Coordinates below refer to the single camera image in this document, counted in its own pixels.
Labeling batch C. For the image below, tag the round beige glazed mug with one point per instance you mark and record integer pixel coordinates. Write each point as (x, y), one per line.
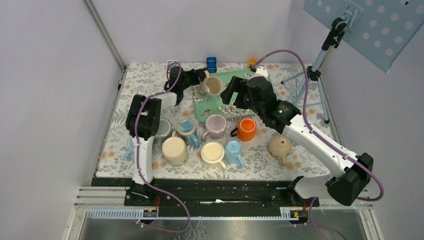
(280, 147)

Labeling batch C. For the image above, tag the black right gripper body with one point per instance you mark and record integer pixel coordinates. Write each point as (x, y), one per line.
(253, 105)

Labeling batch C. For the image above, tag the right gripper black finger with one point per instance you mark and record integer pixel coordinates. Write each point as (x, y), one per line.
(263, 89)
(236, 85)

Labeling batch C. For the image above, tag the orange mug with black handle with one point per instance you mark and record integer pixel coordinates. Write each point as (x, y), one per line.
(245, 131)

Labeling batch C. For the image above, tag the light blue tripod stand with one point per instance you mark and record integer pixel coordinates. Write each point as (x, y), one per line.
(333, 39)

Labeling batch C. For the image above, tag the white slotted cable duct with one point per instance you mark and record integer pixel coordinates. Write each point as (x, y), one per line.
(208, 213)

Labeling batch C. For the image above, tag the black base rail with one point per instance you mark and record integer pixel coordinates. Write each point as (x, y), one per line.
(186, 194)

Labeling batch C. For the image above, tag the cream yellow mug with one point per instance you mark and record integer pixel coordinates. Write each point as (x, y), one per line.
(212, 154)

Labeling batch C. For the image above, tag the grey mug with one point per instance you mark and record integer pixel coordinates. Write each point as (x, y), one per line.
(164, 132)

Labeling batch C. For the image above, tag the beige cartoon print mug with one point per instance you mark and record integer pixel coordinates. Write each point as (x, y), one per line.
(175, 151)

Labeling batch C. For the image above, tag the blue butterfly mug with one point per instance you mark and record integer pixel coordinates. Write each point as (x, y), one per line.
(187, 130)

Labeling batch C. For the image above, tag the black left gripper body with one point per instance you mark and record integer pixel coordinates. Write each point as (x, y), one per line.
(189, 77)

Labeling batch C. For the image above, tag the pale blue ribbed mug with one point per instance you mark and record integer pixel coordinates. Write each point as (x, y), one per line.
(130, 152)

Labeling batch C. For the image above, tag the floral tablecloth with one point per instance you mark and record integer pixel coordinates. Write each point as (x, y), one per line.
(149, 78)

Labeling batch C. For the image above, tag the orange toy block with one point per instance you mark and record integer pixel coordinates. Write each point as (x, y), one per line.
(251, 62)

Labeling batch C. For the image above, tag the light blue faceted mug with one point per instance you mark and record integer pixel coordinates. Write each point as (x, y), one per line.
(233, 153)

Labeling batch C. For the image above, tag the blue toy car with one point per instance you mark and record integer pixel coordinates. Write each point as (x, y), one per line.
(211, 63)

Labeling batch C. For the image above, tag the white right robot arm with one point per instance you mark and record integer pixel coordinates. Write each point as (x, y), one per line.
(349, 172)

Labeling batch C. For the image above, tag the blue dotted panel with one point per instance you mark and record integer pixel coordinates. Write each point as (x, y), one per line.
(377, 29)

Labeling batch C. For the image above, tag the beige seahorse print mug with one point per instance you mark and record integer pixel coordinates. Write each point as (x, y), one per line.
(210, 87)

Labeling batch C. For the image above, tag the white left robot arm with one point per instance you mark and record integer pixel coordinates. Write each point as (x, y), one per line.
(143, 118)

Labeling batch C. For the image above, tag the green floral bird tray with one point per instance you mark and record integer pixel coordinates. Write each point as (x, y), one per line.
(234, 94)

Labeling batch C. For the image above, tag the lilac mug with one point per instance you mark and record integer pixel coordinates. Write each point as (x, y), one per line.
(215, 127)

